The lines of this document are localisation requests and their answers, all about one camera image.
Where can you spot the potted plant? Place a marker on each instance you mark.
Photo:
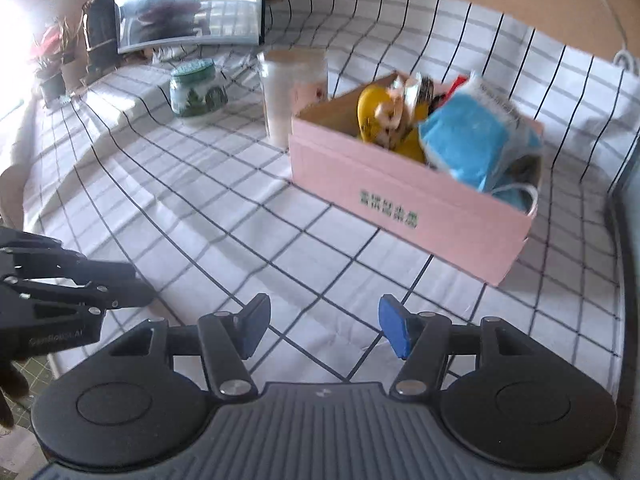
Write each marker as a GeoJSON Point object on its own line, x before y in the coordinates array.
{"type": "Point", "coordinates": [50, 45]}

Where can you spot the green-lid glass jar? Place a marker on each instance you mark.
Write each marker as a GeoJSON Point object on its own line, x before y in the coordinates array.
{"type": "Point", "coordinates": [192, 90]}

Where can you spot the green cutting mat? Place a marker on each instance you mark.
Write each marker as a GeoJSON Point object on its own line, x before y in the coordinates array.
{"type": "Point", "coordinates": [40, 375]}

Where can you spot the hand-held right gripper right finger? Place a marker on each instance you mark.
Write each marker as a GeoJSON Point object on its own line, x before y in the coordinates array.
{"type": "Point", "coordinates": [395, 327]}

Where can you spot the clear plastic jar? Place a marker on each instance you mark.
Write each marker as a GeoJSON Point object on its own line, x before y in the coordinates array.
{"type": "Point", "coordinates": [285, 100]}

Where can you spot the person's left hand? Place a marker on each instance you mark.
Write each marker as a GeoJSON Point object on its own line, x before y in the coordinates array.
{"type": "Point", "coordinates": [10, 385]}

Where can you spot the dark tall container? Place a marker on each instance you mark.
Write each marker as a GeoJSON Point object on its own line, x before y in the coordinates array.
{"type": "Point", "coordinates": [100, 35]}

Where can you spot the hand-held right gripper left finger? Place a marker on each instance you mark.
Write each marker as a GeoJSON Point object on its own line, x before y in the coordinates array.
{"type": "Point", "coordinates": [255, 322]}

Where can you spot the yellow monkey plush toy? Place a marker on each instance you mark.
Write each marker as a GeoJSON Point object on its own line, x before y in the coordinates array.
{"type": "Point", "coordinates": [370, 110]}

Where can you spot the pink cardboard box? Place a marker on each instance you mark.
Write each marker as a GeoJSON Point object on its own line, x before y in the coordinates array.
{"type": "Point", "coordinates": [400, 210]}

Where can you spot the black computer case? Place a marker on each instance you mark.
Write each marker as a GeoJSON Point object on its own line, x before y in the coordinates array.
{"type": "Point", "coordinates": [630, 260]}

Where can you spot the blue tissue packet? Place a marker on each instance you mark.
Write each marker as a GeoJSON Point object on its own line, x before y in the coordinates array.
{"type": "Point", "coordinates": [460, 135]}

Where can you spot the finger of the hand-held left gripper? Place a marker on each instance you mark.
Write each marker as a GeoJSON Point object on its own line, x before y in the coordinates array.
{"type": "Point", "coordinates": [125, 295]}
{"type": "Point", "coordinates": [105, 271]}

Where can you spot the dark computer monitor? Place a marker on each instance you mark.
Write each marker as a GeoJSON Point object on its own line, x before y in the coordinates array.
{"type": "Point", "coordinates": [190, 5]}

